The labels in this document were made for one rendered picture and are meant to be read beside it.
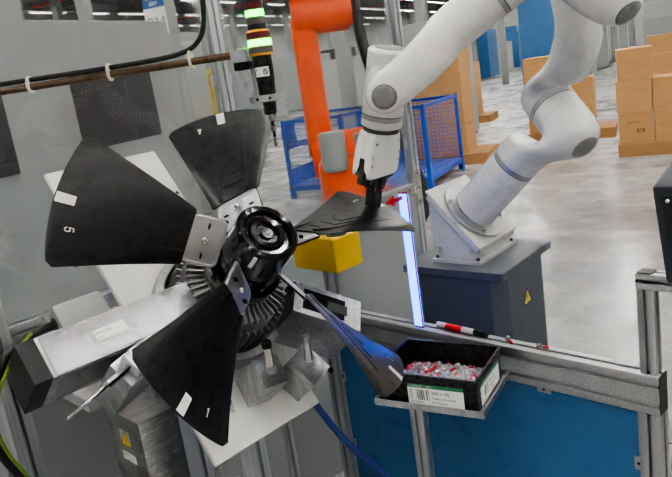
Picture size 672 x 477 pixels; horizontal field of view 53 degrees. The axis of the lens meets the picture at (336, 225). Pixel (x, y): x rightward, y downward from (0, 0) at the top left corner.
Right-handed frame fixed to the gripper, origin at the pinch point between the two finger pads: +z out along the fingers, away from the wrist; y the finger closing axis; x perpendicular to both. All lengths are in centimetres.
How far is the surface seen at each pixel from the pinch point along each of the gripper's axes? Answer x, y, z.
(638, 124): -180, -704, 140
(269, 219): 0.6, 30.0, -3.2
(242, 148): -17.3, 21.9, -10.1
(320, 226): 0.6, 16.5, 2.0
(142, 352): 12, 63, 5
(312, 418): -43, -33, 107
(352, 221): 3.1, 9.8, 1.8
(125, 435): -21, 49, 50
